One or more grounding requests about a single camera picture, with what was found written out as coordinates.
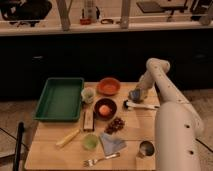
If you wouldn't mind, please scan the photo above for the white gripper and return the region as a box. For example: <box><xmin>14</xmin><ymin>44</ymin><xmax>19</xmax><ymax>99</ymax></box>
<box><xmin>136</xmin><ymin>74</ymin><xmax>154</xmax><ymax>97</ymax></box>

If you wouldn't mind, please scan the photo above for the blue sponge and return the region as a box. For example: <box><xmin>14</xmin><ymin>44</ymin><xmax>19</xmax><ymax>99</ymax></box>
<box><xmin>129</xmin><ymin>89</ymin><xmax>143</xmax><ymax>103</ymax></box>

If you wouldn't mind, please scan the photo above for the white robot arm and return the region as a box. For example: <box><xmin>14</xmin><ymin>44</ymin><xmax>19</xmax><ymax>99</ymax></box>
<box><xmin>137</xmin><ymin>58</ymin><xmax>204</xmax><ymax>171</ymax></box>

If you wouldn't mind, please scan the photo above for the metal cup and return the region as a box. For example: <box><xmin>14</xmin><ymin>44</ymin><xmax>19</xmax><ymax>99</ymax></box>
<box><xmin>138</xmin><ymin>141</ymin><xmax>155</xmax><ymax>158</ymax></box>

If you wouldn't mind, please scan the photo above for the green plastic cup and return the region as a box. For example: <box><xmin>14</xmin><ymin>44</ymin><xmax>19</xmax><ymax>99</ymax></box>
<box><xmin>82</xmin><ymin>134</ymin><xmax>99</xmax><ymax>150</ymax></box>

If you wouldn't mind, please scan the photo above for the orange bowl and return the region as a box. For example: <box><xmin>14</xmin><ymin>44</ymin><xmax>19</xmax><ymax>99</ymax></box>
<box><xmin>97</xmin><ymin>77</ymin><xmax>120</xmax><ymax>96</ymax></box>

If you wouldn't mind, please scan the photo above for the dark brown bowl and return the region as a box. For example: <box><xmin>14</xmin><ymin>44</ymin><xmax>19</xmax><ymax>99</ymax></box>
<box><xmin>94</xmin><ymin>98</ymin><xmax>117</xmax><ymax>121</ymax></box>

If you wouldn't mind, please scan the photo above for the orange ball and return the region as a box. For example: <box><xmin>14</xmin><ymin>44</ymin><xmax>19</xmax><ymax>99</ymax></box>
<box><xmin>99</xmin><ymin>105</ymin><xmax>111</xmax><ymax>116</ymax></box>

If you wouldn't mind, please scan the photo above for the bunch of dark grapes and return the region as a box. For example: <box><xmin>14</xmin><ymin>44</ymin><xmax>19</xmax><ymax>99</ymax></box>
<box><xmin>105</xmin><ymin>117</ymin><xmax>125</xmax><ymax>134</ymax></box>

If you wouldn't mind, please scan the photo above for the pale green mug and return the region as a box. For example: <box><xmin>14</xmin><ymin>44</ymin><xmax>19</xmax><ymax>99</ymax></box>
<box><xmin>81</xmin><ymin>87</ymin><xmax>95</xmax><ymax>104</ymax></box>

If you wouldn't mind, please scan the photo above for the wooden block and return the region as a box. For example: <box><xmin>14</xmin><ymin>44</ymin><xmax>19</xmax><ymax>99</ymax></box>
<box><xmin>83</xmin><ymin>110</ymin><xmax>94</xmax><ymax>131</ymax></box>

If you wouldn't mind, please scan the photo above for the blue folded cloth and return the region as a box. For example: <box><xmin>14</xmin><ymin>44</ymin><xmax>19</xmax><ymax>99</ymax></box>
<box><xmin>99</xmin><ymin>133</ymin><xmax>126</xmax><ymax>156</ymax></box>

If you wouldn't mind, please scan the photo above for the green plastic tray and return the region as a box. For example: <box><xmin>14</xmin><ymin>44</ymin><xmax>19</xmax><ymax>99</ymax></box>
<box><xmin>34</xmin><ymin>78</ymin><xmax>84</xmax><ymax>122</ymax></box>

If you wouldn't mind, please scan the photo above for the red object on shelf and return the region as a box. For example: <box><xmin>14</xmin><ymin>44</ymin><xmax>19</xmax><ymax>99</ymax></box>
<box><xmin>80</xmin><ymin>18</ymin><xmax>92</xmax><ymax>25</ymax></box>

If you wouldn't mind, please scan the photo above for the white bottle on shelf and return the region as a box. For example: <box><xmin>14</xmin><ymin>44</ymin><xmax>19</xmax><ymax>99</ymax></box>
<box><xmin>83</xmin><ymin>0</ymin><xmax>98</xmax><ymax>22</ymax></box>

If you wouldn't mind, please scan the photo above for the silver fork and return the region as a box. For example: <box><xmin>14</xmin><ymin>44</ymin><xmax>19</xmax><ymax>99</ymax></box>
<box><xmin>83</xmin><ymin>152</ymin><xmax>120</xmax><ymax>167</ymax></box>

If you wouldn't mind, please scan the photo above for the black pole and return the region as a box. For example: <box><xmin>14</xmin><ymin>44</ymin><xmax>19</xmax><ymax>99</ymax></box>
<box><xmin>12</xmin><ymin>122</ymin><xmax>24</xmax><ymax>171</ymax></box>

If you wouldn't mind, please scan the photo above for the black office chair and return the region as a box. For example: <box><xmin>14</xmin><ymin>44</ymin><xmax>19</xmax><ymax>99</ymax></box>
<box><xmin>0</xmin><ymin>0</ymin><xmax>52</xmax><ymax>27</ymax></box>

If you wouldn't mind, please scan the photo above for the white handled brush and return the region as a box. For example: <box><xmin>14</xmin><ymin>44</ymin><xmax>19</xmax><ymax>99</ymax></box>
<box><xmin>123</xmin><ymin>100</ymin><xmax>160</xmax><ymax>110</ymax></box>

